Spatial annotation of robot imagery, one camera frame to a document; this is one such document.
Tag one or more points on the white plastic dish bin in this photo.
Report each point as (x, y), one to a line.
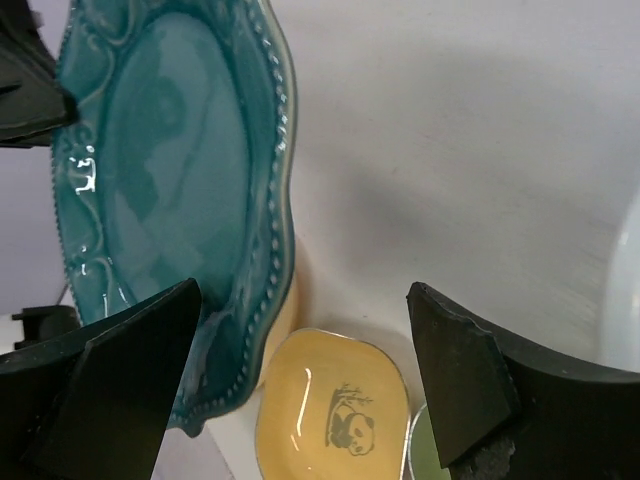
(619, 328)

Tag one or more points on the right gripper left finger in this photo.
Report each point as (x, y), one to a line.
(94, 403)

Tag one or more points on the round yellow plate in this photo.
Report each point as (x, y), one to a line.
(295, 310)

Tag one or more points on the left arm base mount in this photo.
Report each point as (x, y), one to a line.
(44, 323)

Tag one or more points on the teal scalloped plate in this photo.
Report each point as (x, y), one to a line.
(178, 167)

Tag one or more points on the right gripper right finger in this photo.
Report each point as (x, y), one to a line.
(505, 407)

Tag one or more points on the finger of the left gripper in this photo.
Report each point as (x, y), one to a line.
(33, 103)

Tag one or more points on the square green panda dish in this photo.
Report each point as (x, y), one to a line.
(422, 456)

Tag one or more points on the square yellow panda dish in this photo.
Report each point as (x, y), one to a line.
(334, 408)

